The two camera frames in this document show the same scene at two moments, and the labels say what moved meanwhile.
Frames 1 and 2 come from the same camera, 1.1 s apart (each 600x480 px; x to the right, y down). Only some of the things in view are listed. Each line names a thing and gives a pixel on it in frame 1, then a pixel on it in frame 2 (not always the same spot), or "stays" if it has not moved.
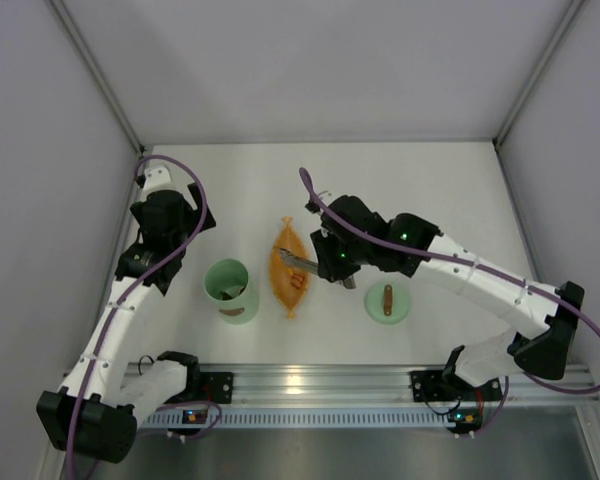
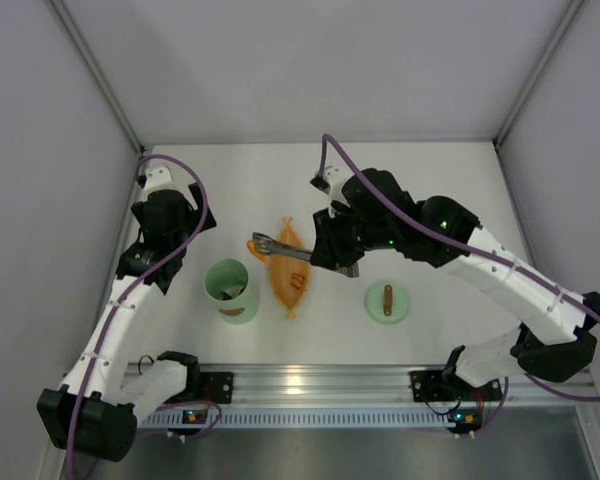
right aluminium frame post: (573, 9) stays
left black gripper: (196, 206) stays
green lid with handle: (387, 302) stays
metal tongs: (309, 265) → (265, 245)
